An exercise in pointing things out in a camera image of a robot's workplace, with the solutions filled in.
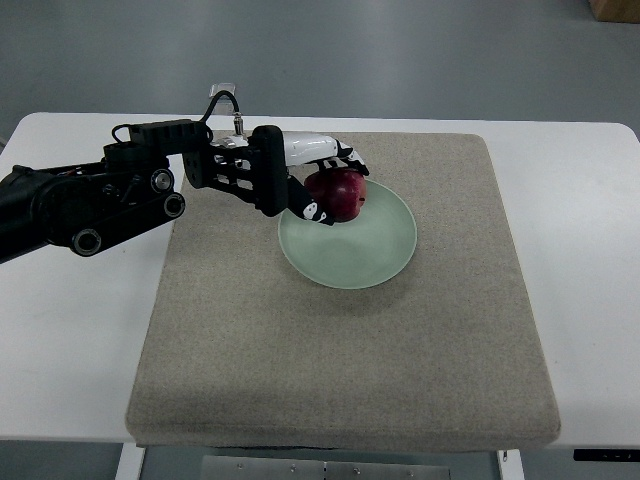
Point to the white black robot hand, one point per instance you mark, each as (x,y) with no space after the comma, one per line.
(325,152)

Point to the red apple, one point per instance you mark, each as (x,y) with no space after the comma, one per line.
(340,192)

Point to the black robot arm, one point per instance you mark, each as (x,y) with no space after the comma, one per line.
(89,208)

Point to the pale green plate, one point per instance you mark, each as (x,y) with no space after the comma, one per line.
(364,252)

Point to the beige fabric cushion mat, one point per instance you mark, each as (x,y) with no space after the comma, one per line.
(244,351)

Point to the cardboard box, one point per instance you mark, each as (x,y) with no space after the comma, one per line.
(617,11)

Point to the white table leg left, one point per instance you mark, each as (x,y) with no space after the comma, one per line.
(131,462)

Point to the white table leg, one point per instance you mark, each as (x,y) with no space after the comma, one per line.
(131,462)
(510,465)

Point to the white table leg right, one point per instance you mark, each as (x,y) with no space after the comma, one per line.
(510,465)

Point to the black table control panel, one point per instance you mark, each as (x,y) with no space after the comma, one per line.
(607,455)

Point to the metal base plate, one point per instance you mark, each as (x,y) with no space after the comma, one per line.
(229,467)

